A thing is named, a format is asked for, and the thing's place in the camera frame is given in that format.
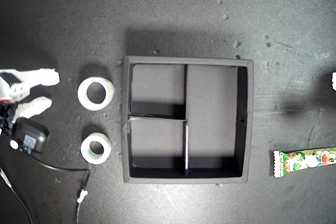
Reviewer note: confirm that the small green-core white tape roll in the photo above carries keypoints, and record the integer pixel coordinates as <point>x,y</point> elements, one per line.
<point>84,153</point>

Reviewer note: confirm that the black compartment tray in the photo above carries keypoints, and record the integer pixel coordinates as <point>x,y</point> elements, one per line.
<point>210,103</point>

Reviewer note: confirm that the large white tape roll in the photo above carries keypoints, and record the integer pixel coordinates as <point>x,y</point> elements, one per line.
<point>82,94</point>

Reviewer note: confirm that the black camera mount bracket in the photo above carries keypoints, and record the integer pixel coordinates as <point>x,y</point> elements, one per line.
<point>5,115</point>

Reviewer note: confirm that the green printed snack bar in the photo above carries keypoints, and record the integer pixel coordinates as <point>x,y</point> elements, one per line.
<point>302,161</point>

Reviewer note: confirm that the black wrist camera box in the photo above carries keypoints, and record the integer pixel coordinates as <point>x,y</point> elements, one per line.
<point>32,136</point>

